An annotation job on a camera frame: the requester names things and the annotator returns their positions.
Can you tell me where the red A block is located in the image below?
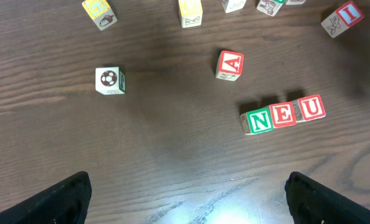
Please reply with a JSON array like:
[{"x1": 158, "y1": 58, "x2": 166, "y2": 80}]
[{"x1": 216, "y1": 50, "x2": 244, "y2": 82}]

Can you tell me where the yellow block far left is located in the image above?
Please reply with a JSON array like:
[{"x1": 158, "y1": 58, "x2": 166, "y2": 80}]
[{"x1": 82, "y1": 0, "x2": 117, "y2": 30}]

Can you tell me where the white soccer ball block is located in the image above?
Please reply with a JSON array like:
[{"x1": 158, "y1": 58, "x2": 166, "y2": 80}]
[{"x1": 95, "y1": 67, "x2": 126, "y2": 95}]

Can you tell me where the red U block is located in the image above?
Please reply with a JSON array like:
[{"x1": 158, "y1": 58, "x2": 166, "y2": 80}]
[{"x1": 292, "y1": 95, "x2": 326, "y2": 123}]

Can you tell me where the green N block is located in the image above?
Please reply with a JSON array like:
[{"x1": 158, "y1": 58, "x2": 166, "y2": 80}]
[{"x1": 240, "y1": 108, "x2": 274, "y2": 135}]

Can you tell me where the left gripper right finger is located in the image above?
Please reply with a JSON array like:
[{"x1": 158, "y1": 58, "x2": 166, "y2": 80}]
[{"x1": 285, "y1": 172, "x2": 370, "y2": 224}]

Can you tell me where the red E block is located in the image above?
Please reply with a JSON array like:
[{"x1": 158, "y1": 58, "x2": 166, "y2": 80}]
[{"x1": 268, "y1": 102, "x2": 296, "y2": 128}]

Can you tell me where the red I block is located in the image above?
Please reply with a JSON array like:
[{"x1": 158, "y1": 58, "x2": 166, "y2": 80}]
[{"x1": 321, "y1": 1, "x2": 364, "y2": 38}]

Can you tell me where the green B block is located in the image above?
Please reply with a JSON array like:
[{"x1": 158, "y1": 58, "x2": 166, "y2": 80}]
[{"x1": 256, "y1": 0, "x2": 285, "y2": 17}]

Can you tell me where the yellow block beside U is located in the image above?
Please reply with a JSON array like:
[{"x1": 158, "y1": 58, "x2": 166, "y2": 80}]
[{"x1": 178, "y1": 0, "x2": 203, "y2": 28}]

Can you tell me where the yellow block beside B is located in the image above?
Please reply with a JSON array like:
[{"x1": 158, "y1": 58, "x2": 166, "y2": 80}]
[{"x1": 285, "y1": 0, "x2": 306, "y2": 6}]

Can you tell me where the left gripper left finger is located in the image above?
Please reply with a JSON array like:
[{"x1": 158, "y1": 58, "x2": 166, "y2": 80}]
[{"x1": 0, "y1": 171, "x2": 92, "y2": 224}]

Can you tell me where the yellow block centre left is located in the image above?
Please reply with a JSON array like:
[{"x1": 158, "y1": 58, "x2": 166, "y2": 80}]
[{"x1": 221, "y1": 0, "x2": 247, "y2": 13}]

